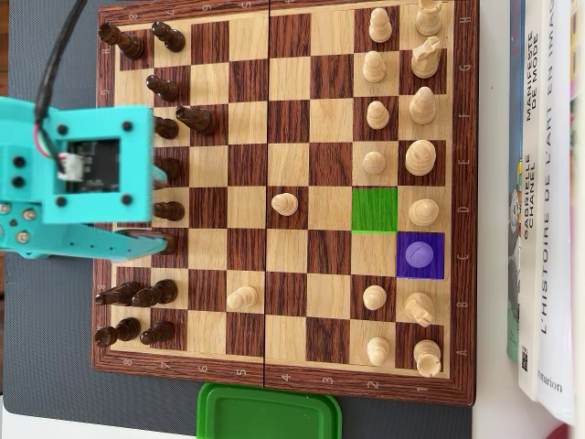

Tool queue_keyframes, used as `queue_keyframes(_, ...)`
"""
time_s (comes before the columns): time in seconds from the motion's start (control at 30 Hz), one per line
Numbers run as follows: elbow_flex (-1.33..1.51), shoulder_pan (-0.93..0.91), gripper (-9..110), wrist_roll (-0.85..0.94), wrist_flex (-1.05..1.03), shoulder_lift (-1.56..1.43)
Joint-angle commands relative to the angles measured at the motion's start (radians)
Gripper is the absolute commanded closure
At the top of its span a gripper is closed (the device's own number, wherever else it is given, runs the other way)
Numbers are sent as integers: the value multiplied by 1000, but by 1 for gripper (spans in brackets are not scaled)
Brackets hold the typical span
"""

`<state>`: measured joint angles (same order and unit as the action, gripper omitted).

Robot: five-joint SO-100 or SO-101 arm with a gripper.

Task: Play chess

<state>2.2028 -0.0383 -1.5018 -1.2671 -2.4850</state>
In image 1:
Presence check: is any light chess rook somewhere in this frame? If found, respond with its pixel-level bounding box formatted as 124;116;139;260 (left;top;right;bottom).
412;339;443;379
414;0;445;37

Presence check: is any light chess knight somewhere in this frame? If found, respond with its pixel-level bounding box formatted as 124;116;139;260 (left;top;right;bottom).
409;36;443;80
404;291;436;328

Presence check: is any light chess bishop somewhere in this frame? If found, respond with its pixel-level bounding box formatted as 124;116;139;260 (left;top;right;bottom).
409;85;438;126
404;241;434;269

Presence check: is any light chess king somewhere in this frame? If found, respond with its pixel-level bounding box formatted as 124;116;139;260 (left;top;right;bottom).
404;139;438;177

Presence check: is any white book with colourful edge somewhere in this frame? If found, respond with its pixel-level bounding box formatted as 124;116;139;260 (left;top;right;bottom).
566;0;585;429

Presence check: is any dark chess rook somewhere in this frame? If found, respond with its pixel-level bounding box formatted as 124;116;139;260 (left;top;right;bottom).
93;316;143;347
98;22;146;60

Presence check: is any black camera cable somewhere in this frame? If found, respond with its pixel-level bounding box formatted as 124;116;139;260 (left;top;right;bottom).
34;0;89;184

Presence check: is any light chess pawn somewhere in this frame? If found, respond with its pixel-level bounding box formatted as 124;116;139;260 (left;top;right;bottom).
362;150;388;176
367;336;393;368
362;284;388;311
362;49;388;84
368;7;394;45
271;192;300;218
226;284;260;311
366;100;391;132

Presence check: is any green plastic container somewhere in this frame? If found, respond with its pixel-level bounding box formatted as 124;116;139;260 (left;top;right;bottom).
195;381;343;439

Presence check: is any wooden folding chessboard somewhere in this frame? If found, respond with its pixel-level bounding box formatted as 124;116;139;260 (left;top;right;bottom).
90;0;479;407

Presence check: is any pink red object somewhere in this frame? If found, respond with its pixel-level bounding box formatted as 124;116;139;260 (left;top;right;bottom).
543;423;585;439

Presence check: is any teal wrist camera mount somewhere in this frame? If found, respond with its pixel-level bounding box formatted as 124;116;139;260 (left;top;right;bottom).
38;104;155;226

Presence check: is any white Gabrielle Chanel book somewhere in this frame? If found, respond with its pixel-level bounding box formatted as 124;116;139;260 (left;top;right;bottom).
517;0;549;403

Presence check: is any light chess queen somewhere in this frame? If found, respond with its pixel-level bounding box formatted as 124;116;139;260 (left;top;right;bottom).
409;198;441;227

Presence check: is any grey table mat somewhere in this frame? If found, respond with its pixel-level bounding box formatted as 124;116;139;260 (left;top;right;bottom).
0;0;474;439

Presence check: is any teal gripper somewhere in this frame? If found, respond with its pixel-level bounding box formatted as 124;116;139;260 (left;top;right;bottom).
0;95;169;267

